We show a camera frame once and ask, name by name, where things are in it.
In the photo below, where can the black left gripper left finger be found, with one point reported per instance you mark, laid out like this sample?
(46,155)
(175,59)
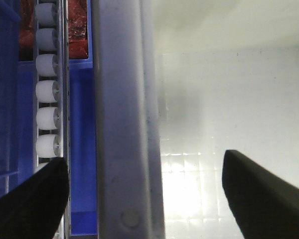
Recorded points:
(33,210)

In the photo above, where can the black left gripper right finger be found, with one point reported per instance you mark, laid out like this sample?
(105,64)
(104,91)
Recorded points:
(264,205)

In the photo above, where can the white Totelife plastic tote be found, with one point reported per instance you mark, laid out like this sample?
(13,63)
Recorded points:
(179,82)

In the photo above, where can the blue bin under tote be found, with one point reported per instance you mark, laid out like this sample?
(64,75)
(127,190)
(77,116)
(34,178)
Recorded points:
(82,146)

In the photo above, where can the blue bin at left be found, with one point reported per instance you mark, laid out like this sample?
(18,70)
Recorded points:
(15,103)

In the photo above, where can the white roller conveyor track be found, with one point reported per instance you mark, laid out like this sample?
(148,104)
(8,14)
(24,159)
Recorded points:
(51,82)

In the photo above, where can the red packaged items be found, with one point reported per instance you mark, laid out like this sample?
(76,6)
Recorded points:
(77,32)

